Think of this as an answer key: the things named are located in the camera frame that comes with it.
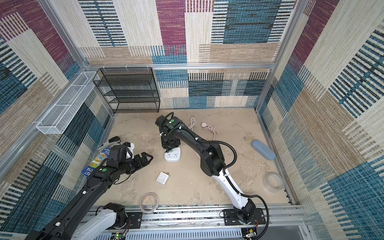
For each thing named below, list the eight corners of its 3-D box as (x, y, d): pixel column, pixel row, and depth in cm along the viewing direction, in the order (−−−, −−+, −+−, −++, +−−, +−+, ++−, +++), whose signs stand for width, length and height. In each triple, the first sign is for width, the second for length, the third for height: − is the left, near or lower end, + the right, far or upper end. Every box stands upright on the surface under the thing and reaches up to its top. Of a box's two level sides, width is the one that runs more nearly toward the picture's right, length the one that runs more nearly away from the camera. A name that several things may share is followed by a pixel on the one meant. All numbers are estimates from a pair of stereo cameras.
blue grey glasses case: (270, 162, 94) (271, 160, 92) (248, 145, 102) (249, 143, 100) (276, 156, 97) (278, 154, 95) (255, 139, 105) (256, 137, 103)
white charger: (156, 182, 87) (155, 180, 85) (162, 171, 90) (161, 170, 88) (165, 185, 85) (164, 184, 83) (170, 175, 89) (170, 173, 87)
